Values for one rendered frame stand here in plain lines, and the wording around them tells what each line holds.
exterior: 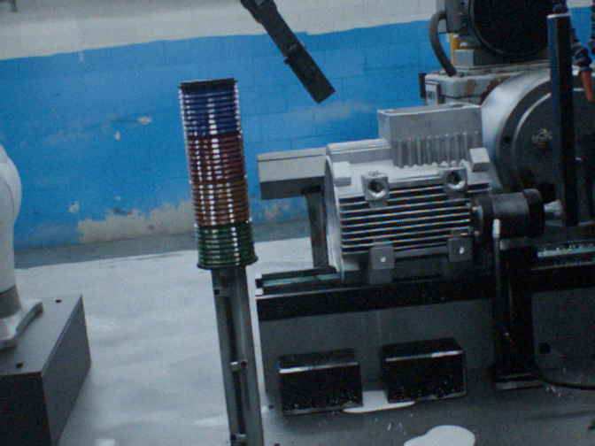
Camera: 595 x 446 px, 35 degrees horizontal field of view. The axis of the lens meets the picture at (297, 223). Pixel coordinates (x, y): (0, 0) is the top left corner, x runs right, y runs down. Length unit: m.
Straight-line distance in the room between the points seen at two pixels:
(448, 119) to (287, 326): 0.34
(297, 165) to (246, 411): 0.55
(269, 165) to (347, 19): 5.38
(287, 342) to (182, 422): 0.17
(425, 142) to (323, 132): 5.59
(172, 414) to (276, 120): 5.63
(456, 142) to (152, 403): 0.52
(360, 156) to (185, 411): 0.40
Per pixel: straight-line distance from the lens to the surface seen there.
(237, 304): 0.97
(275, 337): 1.23
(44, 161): 6.90
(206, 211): 0.94
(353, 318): 1.23
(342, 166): 1.20
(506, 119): 1.52
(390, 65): 6.85
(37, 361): 1.17
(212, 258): 0.95
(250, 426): 1.02
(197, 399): 1.26
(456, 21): 1.88
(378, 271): 1.23
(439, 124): 1.23
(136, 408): 1.26
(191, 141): 0.93
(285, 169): 1.46
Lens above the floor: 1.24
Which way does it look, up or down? 11 degrees down
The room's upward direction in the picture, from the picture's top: 5 degrees counter-clockwise
